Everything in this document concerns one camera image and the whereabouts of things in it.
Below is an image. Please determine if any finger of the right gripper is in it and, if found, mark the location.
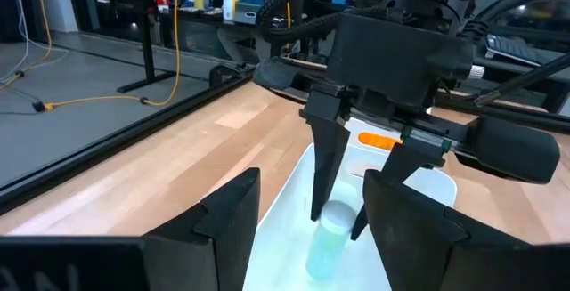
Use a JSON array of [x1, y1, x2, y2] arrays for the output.
[[350, 137, 446, 242], [298, 84, 352, 222]]

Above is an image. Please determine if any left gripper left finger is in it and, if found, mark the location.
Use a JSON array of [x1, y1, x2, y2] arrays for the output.
[[142, 167, 262, 291]]

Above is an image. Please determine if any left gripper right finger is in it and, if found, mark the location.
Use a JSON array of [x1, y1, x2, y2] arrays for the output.
[[362, 169, 533, 291]]

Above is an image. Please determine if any orange pill bottle white cap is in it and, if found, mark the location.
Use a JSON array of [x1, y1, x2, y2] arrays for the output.
[[358, 132, 403, 152]]

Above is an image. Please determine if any teal pill bottle white cap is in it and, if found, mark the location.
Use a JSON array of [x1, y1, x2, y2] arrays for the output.
[[305, 200, 357, 282]]

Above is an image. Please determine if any white plastic bin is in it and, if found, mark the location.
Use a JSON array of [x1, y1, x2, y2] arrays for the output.
[[345, 115, 406, 154], [242, 142, 459, 291]]

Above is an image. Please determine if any black keyboard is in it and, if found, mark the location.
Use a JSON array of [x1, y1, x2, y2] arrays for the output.
[[484, 34, 556, 68]]

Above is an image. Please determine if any black diagonal rod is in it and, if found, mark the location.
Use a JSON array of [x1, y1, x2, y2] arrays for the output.
[[474, 53, 570, 108]]

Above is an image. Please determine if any grey storage box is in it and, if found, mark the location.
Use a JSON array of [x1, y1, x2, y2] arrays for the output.
[[232, 1, 264, 26]]

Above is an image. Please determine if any white carton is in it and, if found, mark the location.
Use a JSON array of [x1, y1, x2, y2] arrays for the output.
[[222, 0, 240, 21]]

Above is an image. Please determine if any black desk leg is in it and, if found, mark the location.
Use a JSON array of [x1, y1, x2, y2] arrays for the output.
[[116, 8, 177, 94]]

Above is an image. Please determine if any yellow hanging cable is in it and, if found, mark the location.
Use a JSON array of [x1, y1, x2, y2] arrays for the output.
[[282, 0, 293, 56]]

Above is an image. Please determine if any black frame foot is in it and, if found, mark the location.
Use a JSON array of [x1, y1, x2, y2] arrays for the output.
[[208, 63, 246, 88]]

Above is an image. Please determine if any black table edge frame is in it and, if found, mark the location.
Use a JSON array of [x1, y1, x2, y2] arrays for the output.
[[0, 66, 570, 214]]

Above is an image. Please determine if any long yellow cable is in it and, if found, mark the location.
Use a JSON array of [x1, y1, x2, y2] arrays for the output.
[[33, 0, 182, 113]]

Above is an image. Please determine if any white cable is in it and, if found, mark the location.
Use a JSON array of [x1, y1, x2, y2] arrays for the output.
[[0, 0, 70, 83]]

